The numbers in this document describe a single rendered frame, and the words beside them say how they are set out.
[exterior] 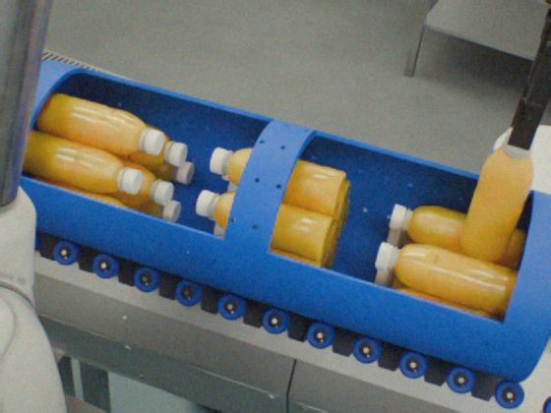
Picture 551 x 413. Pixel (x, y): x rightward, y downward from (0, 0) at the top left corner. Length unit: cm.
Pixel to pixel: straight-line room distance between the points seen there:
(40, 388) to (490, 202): 64
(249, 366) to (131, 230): 31
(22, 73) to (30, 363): 29
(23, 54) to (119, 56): 303
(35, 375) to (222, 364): 57
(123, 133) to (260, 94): 237
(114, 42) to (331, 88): 109
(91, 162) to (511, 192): 63
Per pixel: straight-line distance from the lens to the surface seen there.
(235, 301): 126
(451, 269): 114
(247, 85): 366
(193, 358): 135
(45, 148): 129
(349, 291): 111
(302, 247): 116
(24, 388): 80
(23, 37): 82
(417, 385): 126
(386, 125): 352
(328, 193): 116
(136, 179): 125
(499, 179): 109
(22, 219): 93
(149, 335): 136
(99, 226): 122
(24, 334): 80
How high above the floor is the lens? 190
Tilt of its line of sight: 40 degrees down
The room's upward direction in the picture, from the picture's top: 7 degrees clockwise
